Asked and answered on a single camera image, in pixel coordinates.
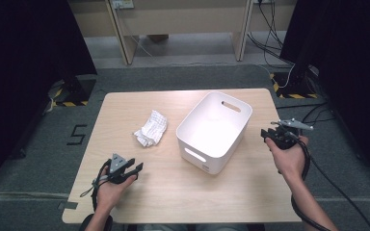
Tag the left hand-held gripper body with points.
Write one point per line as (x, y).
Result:
(117, 168)

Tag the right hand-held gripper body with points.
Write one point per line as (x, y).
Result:
(285, 139)

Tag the white plastic bag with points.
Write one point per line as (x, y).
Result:
(151, 130)

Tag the white plastic bin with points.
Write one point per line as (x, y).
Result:
(215, 128)

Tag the person's right hand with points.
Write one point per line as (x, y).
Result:
(290, 162)

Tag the person's left hand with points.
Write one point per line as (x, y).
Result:
(109, 195)

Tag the black stand base hazard tape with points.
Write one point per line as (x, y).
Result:
(77, 91)
(297, 85)

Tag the black chair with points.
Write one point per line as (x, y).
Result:
(110, 223)

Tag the grey tape strip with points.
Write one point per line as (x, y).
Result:
(67, 205)

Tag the black curtain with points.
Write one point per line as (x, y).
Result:
(350, 64)
(19, 80)

